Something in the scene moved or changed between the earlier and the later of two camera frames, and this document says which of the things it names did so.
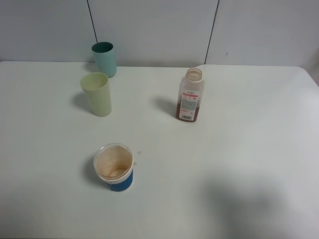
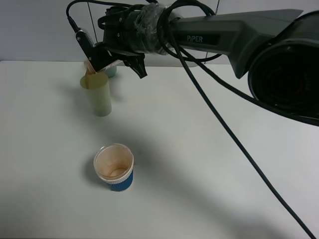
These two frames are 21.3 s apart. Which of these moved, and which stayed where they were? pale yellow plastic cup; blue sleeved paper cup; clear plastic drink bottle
Moved: clear plastic drink bottle
Stayed: pale yellow plastic cup; blue sleeved paper cup
